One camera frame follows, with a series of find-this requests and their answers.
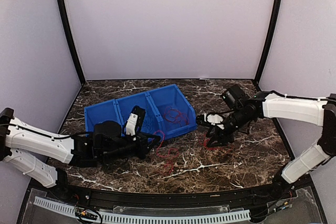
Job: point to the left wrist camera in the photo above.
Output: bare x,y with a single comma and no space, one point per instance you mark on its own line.
134,122

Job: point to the blue three-compartment plastic bin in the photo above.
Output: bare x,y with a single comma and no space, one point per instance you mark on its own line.
166,110

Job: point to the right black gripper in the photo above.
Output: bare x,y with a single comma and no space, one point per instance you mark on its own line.
220,135

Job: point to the right black frame post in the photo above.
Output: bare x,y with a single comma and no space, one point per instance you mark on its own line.
268,41

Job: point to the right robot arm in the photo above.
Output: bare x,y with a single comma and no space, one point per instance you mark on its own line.
303,111

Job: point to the black front rail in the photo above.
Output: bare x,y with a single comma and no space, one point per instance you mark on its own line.
97,198

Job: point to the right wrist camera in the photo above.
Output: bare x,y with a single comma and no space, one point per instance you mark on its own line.
234,97

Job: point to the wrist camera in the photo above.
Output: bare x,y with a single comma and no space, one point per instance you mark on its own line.
234,97
134,122

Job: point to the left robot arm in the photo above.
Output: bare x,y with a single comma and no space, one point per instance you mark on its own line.
20,143

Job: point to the black frame post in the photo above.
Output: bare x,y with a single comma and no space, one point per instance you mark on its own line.
268,41
70,40

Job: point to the left black frame post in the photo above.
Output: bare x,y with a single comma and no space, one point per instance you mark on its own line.
70,40

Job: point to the white slotted cable duct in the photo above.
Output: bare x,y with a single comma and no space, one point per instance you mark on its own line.
90,216

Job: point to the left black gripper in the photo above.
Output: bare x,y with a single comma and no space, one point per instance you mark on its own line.
144,146

